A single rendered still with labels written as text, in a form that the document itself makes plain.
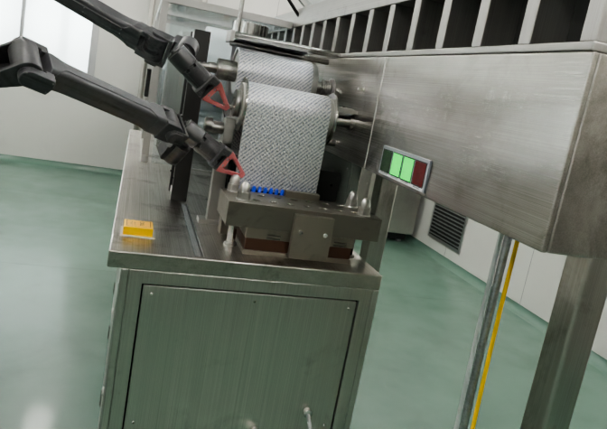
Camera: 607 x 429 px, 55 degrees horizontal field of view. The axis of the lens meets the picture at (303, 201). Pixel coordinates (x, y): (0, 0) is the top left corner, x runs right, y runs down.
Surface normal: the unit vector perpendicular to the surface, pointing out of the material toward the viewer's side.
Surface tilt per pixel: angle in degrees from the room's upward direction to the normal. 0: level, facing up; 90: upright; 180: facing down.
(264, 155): 90
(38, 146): 90
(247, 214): 90
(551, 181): 90
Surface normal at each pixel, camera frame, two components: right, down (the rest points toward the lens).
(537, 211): -0.95, -0.12
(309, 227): 0.26, 0.22
